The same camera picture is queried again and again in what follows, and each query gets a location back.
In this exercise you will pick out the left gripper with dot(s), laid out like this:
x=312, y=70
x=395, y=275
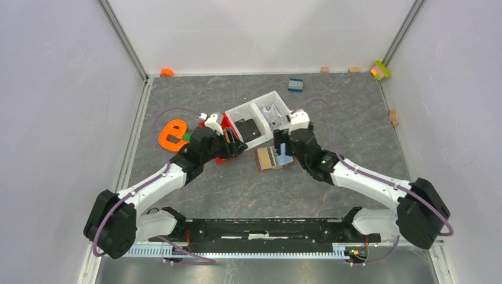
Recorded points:
x=232, y=149

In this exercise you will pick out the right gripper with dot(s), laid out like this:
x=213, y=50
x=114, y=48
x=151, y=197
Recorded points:
x=281, y=136

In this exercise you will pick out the brown leather card holder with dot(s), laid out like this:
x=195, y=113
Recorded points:
x=267, y=159

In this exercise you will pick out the red plastic bin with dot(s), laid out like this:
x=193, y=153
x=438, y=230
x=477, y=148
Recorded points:
x=225, y=123

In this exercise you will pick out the white divided plastic bin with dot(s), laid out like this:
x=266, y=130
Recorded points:
x=253, y=110

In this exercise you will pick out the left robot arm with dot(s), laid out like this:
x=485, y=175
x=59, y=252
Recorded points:
x=118, y=220

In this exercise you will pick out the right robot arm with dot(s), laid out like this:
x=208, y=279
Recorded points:
x=414, y=210

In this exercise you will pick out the black wallet in bin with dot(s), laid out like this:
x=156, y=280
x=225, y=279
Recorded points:
x=248, y=129

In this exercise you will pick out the green toy brick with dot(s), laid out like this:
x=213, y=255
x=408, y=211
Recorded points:
x=186, y=137

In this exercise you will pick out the blue toy brick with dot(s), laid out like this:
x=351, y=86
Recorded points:
x=295, y=85

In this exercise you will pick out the orange letter e toy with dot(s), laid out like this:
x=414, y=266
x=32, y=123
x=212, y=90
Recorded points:
x=170, y=138

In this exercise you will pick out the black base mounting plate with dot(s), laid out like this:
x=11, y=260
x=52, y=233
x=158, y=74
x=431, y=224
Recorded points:
x=267, y=235

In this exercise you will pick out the orange tape roll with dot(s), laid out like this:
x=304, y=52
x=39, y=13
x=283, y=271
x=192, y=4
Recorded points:
x=166, y=73

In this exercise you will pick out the wooden arch block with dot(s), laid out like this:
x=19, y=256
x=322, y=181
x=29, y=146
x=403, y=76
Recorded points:
x=392, y=114

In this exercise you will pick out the multicolour toy brick stack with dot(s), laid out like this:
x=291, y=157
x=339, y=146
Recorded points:
x=379, y=71

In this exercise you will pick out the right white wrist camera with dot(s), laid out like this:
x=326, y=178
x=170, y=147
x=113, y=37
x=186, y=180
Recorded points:
x=298, y=120

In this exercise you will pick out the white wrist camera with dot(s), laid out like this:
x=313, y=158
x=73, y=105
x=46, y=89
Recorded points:
x=211, y=121
x=298, y=120

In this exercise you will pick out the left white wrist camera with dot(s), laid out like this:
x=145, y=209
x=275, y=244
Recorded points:
x=211, y=121

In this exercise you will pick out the aluminium frame rail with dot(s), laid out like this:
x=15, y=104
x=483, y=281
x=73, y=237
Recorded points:
x=355, y=255

